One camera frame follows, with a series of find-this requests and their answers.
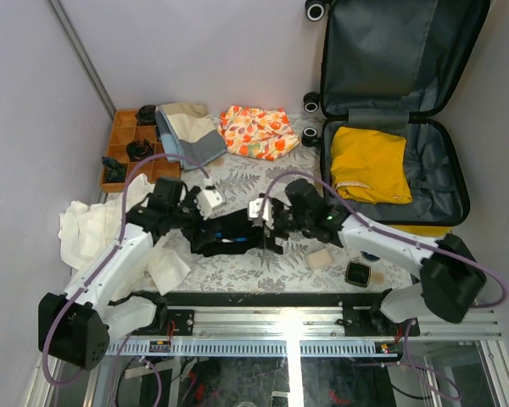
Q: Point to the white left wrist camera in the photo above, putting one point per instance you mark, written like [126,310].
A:
[208,201]

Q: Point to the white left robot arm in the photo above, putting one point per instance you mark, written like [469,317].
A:
[78,325]

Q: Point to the black rolled sock middle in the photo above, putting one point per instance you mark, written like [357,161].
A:
[139,149]

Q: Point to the black square compact case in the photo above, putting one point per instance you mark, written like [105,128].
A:
[358,274]

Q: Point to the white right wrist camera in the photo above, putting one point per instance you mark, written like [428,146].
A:
[260,212]

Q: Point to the black rolled sock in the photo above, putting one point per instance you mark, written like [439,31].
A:
[146,115]
[139,149]

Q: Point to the beige soap bar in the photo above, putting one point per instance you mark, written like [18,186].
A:
[318,259]

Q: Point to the black graphic t-shirt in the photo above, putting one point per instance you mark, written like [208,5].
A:
[231,234]

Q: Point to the aluminium mounting rail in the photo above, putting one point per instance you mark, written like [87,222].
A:
[320,323]

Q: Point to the round black tin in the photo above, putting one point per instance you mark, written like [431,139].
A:
[369,257]

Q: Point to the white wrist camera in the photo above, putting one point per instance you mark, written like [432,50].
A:
[260,212]
[208,201]

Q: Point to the dark green rolled sock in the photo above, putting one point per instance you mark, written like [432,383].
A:
[113,170]

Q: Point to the black rolled sock top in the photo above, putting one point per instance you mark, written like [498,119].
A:
[146,115]

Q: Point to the white crumpled towel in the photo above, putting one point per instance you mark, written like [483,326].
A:
[88,233]

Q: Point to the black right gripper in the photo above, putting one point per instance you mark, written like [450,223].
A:
[278,206]

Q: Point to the yellow garment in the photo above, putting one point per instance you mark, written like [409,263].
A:
[368,166]

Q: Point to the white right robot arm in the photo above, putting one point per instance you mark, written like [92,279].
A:
[447,282]

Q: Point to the beige grey folded garment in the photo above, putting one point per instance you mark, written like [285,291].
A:
[187,130]

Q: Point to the yellow open suitcase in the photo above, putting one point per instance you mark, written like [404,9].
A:
[392,66]

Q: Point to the wooden compartment organizer tray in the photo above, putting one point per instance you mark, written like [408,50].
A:
[125,130]

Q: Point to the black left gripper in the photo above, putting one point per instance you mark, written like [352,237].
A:
[190,202]

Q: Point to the orange floral fabric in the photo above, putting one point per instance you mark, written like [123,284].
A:
[264,134]

